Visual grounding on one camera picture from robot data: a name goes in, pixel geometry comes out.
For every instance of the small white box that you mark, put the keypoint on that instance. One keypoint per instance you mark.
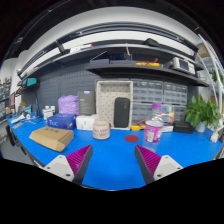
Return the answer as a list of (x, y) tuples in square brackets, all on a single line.
[(85, 122)]

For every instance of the dark grey shelf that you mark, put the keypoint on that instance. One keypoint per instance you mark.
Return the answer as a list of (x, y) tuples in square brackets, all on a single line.
[(145, 71)]

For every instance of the green potted plant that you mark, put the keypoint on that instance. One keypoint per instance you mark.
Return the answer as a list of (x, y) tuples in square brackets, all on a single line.
[(202, 114)]

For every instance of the grey drawer organiser cabinet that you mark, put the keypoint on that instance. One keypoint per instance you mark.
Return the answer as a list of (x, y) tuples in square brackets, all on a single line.
[(172, 96)]

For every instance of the purple plastic bag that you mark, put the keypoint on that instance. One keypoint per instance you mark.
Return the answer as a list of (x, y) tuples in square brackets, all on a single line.
[(68, 104)]

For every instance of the brown cardboard box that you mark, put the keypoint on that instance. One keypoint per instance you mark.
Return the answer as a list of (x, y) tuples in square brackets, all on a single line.
[(53, 138)]

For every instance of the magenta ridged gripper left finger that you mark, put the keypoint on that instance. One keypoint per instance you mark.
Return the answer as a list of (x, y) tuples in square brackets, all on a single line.
[(72, 167)]

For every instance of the black speaker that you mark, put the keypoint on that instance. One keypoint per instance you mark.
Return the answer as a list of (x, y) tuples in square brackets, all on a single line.
[(121, 112)]

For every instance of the dark grey upright box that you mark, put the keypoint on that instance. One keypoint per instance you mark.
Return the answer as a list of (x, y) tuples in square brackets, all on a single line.
[(86, 100)]

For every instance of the red round coaster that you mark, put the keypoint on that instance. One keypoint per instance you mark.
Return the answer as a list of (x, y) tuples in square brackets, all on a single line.
[(131, 138)]

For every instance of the blue product box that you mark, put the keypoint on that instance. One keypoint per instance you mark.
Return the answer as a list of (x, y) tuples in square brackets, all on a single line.
[(62, 121)]

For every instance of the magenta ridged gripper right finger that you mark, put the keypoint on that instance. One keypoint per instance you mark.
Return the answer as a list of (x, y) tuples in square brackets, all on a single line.
[(154, 167)]

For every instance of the black small box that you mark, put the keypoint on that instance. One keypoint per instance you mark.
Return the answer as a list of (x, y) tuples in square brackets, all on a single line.
[(181, 127)]

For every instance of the beige ceramic cup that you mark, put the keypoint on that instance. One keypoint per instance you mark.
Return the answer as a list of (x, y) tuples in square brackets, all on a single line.
[(101, 130)]

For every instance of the yellow tool on shelf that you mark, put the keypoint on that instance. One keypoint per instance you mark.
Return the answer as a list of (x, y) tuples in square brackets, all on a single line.
[(148, 64)]

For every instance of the white instrument on shelf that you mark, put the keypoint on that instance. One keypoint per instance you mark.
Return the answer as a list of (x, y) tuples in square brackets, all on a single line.
[(182, 65)]

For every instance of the white pegboard tray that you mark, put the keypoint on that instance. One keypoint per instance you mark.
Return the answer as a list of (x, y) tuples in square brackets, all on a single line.
[(106, 93)]

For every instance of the clear bottle pink label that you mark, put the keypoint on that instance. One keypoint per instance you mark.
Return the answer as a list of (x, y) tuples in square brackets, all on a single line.
[(154, 124)]

